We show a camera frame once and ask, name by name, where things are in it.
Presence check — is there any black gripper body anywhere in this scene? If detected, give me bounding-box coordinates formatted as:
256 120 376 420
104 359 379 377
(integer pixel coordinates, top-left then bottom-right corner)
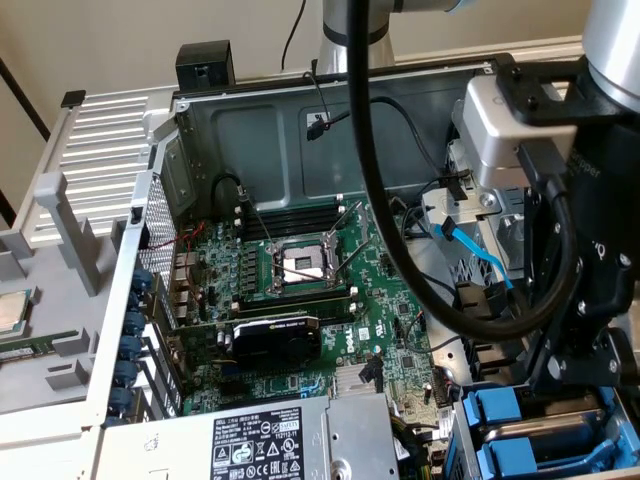
520 116 640 390

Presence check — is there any empty blue disk carrier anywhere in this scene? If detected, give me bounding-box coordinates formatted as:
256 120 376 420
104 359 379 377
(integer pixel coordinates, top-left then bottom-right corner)
474 436 640 477

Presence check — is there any black plastic fan shroud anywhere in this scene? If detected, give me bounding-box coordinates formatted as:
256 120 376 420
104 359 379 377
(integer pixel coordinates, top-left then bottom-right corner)
452 281 527 387

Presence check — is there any green Dell motherboard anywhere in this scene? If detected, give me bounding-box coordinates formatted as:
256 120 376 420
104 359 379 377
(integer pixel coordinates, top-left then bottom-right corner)
174 194 454 441

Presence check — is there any metal socket cover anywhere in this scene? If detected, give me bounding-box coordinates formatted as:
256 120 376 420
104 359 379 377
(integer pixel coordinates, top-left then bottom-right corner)
325 201 374 259

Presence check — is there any hard drive in blue caddy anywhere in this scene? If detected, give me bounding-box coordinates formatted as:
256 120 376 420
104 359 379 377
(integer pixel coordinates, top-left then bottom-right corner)
449 379 640 480

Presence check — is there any silver finned heatsink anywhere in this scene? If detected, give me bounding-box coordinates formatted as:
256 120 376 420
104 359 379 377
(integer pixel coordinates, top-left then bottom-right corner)
333 363 384 399

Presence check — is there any metal CPU socket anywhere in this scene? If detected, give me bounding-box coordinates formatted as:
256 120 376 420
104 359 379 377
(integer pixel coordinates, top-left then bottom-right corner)
264 232 349 296

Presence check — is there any green RAM stick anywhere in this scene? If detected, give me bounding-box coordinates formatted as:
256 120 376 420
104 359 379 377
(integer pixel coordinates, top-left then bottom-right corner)
0 328 80 362
234 292 357 321

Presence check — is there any thin metal locking lever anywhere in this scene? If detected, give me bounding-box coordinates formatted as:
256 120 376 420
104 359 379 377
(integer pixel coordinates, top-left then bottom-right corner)
237 185 276 251

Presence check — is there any black graphics card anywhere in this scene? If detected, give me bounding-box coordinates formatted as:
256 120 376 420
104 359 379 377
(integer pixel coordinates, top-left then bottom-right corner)
172 312 324 371

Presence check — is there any open grey PC case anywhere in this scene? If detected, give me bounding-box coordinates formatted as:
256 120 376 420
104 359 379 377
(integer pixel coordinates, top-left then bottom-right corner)
82 52 640 480

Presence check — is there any grey power supply unit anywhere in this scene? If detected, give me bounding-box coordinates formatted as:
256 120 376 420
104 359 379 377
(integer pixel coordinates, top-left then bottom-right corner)
102 392 401 480

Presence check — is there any grey plastic parts rack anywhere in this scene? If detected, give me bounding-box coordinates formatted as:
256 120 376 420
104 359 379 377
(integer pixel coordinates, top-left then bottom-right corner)
0 171 132 416

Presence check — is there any silver CPU chip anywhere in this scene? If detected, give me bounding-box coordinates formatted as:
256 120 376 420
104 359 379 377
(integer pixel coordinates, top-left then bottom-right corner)
0 288 34 334

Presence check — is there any silver metal drive bracket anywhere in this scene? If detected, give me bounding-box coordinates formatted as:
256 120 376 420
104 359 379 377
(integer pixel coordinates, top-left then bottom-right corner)
421 82 532 272

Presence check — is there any light blue SATA wire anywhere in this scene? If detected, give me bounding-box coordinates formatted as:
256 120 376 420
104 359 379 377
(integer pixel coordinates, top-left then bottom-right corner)
432 217 516 291

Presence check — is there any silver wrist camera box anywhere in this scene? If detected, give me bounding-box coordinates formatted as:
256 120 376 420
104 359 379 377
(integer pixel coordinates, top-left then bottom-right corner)
459 74 579 190

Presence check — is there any black camera bracket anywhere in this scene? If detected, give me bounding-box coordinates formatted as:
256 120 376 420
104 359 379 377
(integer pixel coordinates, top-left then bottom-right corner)
494 53 627 127

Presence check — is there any thin black motherboard wire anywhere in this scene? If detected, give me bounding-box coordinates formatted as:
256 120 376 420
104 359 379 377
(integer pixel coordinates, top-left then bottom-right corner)
399 310 427 354

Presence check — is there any long black connector wire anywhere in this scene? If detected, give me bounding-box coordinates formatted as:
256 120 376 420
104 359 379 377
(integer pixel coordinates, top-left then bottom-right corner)
304 96 472 187

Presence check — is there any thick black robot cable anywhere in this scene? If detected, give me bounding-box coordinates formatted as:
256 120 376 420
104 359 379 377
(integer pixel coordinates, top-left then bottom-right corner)
346 0 577 340

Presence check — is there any short black SATA wire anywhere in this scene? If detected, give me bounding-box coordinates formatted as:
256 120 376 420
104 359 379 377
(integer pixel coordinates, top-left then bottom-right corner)
358 353 385 395

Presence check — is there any braided yellow black cable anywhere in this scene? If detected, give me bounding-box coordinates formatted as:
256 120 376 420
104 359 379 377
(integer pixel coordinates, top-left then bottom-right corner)
392 418 442 480

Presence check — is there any thin black red wire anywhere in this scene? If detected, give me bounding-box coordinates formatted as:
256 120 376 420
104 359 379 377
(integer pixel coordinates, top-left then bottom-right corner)
303 71 335 132

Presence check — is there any thin black hanging cable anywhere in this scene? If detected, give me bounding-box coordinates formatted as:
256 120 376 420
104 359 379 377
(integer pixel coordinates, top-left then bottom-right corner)
280 0 308 72

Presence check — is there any black box mount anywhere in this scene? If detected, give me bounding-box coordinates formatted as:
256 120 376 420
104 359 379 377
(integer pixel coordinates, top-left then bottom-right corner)
175 42 237 94

